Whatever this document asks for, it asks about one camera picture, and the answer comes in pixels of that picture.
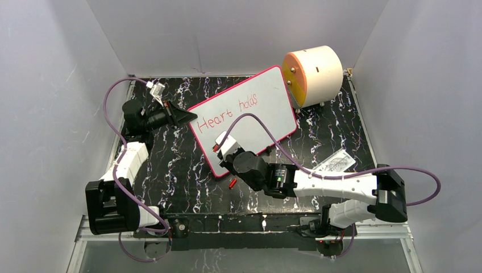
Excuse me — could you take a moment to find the white cylinder with orange face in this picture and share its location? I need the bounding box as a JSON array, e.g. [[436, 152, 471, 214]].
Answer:
[[281, 45, 343, 111]]

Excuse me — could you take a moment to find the purple cable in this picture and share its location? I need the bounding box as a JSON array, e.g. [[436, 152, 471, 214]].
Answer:
[[102, 77, 170, 263], [214, 113, 442, 260]]

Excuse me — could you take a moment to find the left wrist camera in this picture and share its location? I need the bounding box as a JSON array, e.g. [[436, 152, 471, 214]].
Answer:
[[146, 81, 165, 105]]

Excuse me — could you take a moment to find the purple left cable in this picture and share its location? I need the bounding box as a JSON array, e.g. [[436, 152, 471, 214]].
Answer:
[[102, 77, 170, 263]]

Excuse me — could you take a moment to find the white printed card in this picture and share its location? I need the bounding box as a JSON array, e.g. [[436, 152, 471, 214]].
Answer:
[[314, 148, 356, 172]]

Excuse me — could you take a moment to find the red marker cap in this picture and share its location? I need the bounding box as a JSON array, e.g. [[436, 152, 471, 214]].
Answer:
[[228, 179, 237, 189]]

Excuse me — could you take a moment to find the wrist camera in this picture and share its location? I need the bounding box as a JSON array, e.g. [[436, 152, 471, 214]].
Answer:
[[146, 81, 165, 105], [213, 131, 241, 161]]

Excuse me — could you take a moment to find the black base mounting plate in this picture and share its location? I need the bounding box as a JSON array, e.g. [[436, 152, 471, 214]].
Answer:
[[132, 212, 340, 253]]

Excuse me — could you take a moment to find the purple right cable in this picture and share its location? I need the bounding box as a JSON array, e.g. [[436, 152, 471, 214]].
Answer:
[[214, 113, 442, 260]]

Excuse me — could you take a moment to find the aluminium frame rail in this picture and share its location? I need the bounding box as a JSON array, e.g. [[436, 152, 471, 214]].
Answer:
[[75, 214, 413, 243]]

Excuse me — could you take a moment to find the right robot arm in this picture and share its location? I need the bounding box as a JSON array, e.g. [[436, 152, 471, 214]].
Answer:
[[218, 148, 408, 235]]

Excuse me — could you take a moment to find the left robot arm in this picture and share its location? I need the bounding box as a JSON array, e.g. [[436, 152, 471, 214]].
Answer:
[[85, 100, 197, 237]]

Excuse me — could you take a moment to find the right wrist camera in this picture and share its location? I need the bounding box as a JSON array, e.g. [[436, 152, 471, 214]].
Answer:
[[213, 131, 241, 161]]

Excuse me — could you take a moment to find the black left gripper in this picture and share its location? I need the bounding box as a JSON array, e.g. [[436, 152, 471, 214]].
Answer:
[[143, 99, 198, 131]]

